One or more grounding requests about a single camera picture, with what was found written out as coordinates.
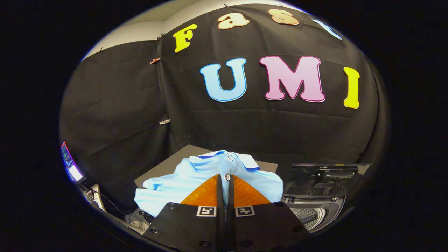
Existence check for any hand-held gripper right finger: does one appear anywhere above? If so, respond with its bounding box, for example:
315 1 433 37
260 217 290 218
226 174 310 252

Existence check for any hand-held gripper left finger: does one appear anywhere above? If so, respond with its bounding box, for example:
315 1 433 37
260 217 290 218
142 174 225 252

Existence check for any light blue polo shirt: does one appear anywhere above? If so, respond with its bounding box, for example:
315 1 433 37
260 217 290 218
134 150 284 224

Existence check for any dark washing machine lid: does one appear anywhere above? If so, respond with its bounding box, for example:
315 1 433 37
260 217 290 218
282 163 372 200

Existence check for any lit monitor screen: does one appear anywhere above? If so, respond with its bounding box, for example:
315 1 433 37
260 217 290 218
60 141 85 183

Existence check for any white equipment frame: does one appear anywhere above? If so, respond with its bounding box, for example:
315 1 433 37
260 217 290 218
83 183 106 212

